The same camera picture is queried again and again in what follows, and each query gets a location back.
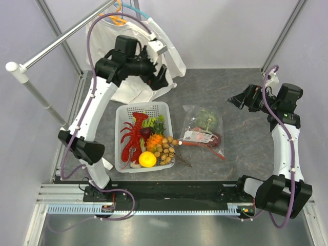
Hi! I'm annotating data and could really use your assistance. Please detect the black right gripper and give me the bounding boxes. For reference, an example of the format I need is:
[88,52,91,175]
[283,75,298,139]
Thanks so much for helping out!
[228,84,279,114]

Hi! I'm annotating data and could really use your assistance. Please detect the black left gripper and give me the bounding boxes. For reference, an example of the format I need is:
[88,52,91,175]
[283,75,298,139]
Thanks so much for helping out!
[127,47,169,91]

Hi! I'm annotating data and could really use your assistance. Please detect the green netted melon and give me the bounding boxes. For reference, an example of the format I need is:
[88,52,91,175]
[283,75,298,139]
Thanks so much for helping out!
[195,109,219,132]

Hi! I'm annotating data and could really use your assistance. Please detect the clear orange-zipper zip bag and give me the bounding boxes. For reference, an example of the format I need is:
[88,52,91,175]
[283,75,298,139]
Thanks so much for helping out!
[179,105,225,160]

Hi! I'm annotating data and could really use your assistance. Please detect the pink peach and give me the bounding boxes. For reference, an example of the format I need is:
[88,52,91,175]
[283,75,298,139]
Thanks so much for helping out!
[191,127,206,133]

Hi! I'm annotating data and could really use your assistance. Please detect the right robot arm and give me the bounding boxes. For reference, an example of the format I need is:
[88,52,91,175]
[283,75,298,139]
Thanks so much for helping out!
[228,83,313,219]

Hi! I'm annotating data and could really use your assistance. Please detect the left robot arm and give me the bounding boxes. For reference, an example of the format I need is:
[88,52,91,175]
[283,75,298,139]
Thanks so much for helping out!
[58,35,168,201]

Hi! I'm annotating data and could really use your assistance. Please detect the white t-shirt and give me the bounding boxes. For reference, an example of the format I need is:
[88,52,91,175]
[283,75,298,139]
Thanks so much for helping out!
[86,17,187,104]

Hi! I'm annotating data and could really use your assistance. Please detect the green leafy vegetable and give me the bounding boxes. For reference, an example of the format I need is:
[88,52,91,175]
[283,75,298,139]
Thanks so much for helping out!
[142,115,166,135]

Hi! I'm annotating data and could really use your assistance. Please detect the white plastic basket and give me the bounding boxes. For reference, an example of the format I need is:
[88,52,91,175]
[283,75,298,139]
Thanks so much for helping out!
[114,102,174,173]

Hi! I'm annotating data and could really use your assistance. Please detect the red toy lobster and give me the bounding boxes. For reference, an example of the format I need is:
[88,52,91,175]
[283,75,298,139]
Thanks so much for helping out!
[120,112,148,170]

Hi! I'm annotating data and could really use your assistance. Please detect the brown longan bunch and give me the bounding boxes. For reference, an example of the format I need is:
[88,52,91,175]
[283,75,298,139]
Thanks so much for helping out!
[154,136,192,167]

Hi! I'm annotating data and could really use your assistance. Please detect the orange clothes hanger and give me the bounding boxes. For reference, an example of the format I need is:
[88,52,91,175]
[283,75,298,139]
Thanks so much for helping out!
[108,5,127,26]

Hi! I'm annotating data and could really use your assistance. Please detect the blue clothes hanger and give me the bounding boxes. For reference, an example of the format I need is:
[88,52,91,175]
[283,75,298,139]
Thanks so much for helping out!
[113,1,150,19]

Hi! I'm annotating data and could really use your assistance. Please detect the yellow lemon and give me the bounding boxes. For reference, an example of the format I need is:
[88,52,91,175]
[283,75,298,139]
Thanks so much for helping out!
[138,151,157,168]

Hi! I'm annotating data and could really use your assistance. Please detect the white garlic bulb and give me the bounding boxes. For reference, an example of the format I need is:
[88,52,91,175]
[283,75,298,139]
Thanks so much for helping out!
[130,161,142,169]

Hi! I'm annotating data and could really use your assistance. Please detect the metal clothes rack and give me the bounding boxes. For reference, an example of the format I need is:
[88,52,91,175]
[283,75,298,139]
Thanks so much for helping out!
[5,0,117,171]

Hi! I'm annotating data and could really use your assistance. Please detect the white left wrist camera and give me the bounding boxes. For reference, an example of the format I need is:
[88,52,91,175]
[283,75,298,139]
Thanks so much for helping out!
[146,36,167,64]

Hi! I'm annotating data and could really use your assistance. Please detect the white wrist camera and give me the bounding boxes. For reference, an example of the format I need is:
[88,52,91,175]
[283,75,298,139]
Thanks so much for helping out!
[265,73,279,89]
[146,36,167,64]

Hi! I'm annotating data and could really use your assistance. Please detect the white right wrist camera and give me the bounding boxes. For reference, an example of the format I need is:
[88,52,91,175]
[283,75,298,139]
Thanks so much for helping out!
[265,73,279,89]

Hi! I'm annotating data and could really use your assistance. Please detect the blue-grey cable duct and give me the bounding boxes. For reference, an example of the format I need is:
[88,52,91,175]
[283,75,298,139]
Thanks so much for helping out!
[47,204,240,216]

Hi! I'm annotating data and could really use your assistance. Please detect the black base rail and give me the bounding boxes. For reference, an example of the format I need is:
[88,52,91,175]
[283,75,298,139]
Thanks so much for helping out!
[83,180,255,210]

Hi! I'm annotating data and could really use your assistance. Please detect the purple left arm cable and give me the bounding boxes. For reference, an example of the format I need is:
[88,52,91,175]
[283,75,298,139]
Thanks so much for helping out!
[46,11,157,233]

